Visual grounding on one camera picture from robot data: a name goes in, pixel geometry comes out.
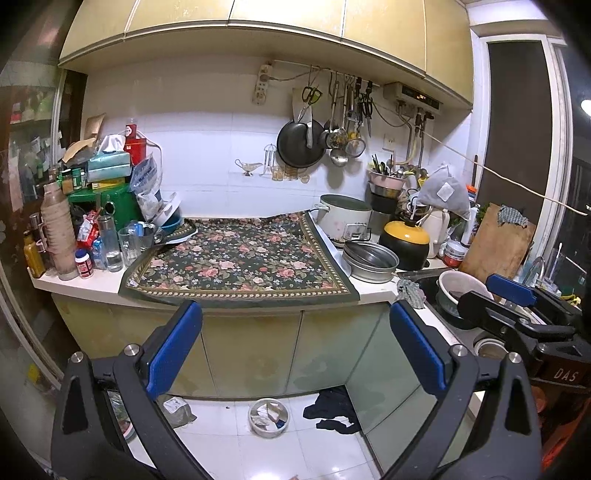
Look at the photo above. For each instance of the grey plastic bag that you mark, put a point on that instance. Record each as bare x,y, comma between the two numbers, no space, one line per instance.
443,190

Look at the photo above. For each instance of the white kettle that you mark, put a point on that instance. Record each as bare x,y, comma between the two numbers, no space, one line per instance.
436,223

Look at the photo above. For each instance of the wooden cutting board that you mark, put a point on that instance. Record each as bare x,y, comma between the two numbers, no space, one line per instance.
497,249

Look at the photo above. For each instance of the white rice cooker pot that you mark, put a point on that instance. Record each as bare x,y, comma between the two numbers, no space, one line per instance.
343,218

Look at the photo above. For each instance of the steel trash bowl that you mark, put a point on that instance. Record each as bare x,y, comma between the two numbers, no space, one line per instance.
268,418

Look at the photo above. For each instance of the red carton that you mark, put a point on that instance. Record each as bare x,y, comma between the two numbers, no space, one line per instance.
135,145

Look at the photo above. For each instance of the blue bowl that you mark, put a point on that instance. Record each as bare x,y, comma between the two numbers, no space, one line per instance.
172,224

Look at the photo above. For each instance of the floral tapestry mat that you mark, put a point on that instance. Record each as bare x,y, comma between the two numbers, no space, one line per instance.
278,261

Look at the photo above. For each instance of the small white pill bottle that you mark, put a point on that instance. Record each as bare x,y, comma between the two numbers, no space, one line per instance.
84,263

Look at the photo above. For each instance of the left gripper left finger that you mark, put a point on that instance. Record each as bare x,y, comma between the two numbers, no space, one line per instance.
86,440

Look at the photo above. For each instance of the black yellow-lidded pot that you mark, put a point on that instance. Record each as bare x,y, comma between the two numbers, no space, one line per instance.
408,241

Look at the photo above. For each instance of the black wok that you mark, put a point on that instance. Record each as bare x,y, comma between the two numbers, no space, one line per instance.
291,144

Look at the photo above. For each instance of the white bowl in sink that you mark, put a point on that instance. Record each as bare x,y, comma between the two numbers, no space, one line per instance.
452,285

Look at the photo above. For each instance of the white power strip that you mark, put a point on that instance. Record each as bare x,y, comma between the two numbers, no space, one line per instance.
262,84

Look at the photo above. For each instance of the lower cabinet doors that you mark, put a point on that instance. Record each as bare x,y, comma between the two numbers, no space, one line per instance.
254,354

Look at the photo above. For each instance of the green box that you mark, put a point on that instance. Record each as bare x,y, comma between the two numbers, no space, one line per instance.
118,202

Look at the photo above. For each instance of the yellow oil bottle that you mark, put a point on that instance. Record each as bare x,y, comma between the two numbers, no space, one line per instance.
32,256

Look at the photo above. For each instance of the dark cloth on floor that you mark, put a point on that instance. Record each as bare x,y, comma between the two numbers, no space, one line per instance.
334,411

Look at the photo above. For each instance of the white blue plastic bag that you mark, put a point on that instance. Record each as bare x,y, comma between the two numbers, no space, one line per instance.
145,185

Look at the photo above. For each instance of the stacked brown cups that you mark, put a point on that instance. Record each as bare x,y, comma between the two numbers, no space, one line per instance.
55,212

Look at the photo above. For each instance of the crumpled bag on floor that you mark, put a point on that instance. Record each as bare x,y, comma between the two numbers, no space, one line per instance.
176,410

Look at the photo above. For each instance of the teal tissue boxes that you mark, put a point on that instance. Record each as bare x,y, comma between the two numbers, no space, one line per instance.
108,166

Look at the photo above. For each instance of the clear glass jar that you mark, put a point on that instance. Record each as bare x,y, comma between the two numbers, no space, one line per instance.
110,245

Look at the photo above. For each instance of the stacked steel basins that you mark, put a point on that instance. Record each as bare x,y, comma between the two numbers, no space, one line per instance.
370,262

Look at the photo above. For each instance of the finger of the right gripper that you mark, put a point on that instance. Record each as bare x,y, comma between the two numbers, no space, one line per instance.
510,290

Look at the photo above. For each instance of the hanging steel ladle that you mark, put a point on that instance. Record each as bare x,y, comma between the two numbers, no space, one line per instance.
337,140

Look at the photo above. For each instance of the water heater unit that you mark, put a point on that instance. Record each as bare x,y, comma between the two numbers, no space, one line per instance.
397,91

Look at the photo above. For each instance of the upper kitchen cabinets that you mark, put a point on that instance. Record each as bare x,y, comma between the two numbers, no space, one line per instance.
423,44

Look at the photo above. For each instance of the utensil holder cup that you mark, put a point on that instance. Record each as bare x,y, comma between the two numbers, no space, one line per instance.
385,191

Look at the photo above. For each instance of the hanging scissors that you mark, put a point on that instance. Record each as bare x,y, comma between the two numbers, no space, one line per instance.
309,96

